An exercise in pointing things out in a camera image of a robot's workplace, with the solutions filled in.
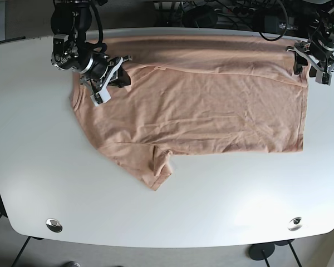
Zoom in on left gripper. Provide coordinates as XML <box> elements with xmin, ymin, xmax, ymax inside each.
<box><xmin>285</xmin><ymin>16</ymin><xmax>334</xmax><ymax>78</ymax></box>

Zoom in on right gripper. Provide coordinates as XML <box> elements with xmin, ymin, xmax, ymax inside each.
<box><xmin>51</xmin><ymin>34</ymin><xmax>131</xmax><ymax>93</ymax></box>

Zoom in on beige T-shirt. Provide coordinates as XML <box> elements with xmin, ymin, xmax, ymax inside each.
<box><xmin>71</xmin><ymin>36</ymin><xmax>308</xmax><ymax>190</ymax></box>

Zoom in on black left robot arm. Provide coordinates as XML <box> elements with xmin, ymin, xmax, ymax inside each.
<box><xmin>252</xmin><ymin>1</ymin><xmax>334</xmax><ymax>85</ymax></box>

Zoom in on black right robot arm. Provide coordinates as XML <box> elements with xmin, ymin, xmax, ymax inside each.
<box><xmin>51</xmin><ymin>1</ymin><xmax>131</xmax><ymax>104</ymax></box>

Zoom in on black electronics box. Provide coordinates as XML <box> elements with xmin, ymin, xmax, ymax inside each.
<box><xmin>252</xmin><ymin>13</ymin><xmax>298</xmax><ymax>34</ymax></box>

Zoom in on black power adapter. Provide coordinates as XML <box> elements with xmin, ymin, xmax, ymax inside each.
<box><xmin>181</xmin><ymin>6</ymin><xmax>218</xmax><ymax>28</ymax></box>

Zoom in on right chrome table grommet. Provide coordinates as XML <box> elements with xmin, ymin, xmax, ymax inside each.
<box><xmin>287</xmin><ymin>217</ymin><xmax>303</xmax><ymax>231</ymax></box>

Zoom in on chrome table grommet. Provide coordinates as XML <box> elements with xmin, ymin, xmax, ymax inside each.
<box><xmin>287</xmin><ymin>217</ymin><xmax>303</xmax><ymax>231</ymax></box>
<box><xmin>46</xmin><ymin>218</ymin><xmax>63</xmax><ymax>233</ymax></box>

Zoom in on left chrome table grommet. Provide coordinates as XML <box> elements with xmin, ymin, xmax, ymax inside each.
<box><xmin>46</xmin><ymin>218</ymin><xmax>63</xmax><ymax>233</ymax></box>

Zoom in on black round stand base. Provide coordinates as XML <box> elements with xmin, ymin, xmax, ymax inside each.
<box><xmin>248</xmin><ymin>243</ymin><xmax>275</xmax><ymax>261</ymax></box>

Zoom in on grey sneaker shoe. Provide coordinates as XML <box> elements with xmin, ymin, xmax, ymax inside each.
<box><xmin>61</xmin><ymin>261</ymin><xmax>81</xmax><ymax>267</ymax></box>

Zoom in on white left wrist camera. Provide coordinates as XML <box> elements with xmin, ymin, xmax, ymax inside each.
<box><xmin>315</xmin><ymin>71</ymin><xmax>332</xmax><ymax>86</ymax></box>

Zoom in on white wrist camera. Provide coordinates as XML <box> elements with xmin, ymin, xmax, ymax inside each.
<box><xmin>91</xmin><ymin>88</ymin><xmax>111</xmax><ymax>106</ymax></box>
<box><xmin>315</xmin><ymin>71</ymin><xmax>332</xmax><ymax>86</ymax></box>

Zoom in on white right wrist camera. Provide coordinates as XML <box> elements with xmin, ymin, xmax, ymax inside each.
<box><xmin>91</xmin><ymin>88</ymin><xmax>111</xmax><ymax>106</ymax></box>

